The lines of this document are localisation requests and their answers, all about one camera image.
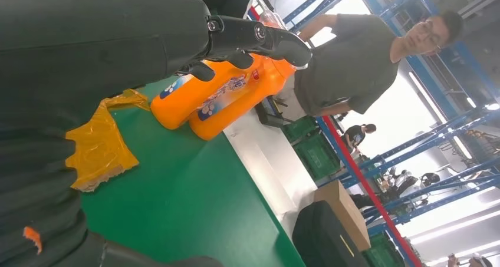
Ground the green table mat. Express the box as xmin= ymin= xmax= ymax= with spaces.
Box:
xmin=80 ymin=75 xmax=306 ymax=267

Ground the person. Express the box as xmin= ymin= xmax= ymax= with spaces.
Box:
xmin=343 ymin=123 xmax=378 ymax=153
xmin=273 ymin=9 xmax=465 ymax=121

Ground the black zip case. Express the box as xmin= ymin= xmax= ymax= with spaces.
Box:
xmin=292 ymin=200 xmax=370 ymax=267

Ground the red metal pole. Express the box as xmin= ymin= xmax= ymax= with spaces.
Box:
xmin=322 ymin=116 xmax=425 ymax=267

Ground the blue metal rack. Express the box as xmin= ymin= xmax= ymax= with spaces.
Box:
xmin=281 ymin=0 xmax=500 ymax=267

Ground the yellow tape sheet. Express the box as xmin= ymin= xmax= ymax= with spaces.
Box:
xmin=65 ymin=88 xmax=152 ymax=193

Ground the white desk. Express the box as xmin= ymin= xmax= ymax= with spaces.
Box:
xmin=222 ymin=108 xmax=318 ymax=240

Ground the brown cardboard box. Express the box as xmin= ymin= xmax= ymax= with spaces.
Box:
xmin=313 ymin=179 xmax=372 ymax=253

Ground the orange sticker scrap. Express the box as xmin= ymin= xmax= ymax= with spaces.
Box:
xmin=22 ymin=226 xmax=43 ymax=255

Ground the orange detergent bottle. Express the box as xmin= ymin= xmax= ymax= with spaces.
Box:
xmin=188 ymin=54 xmax=298 ymax=142
xmin=150 ymin=9 xmax=288 ymax=131

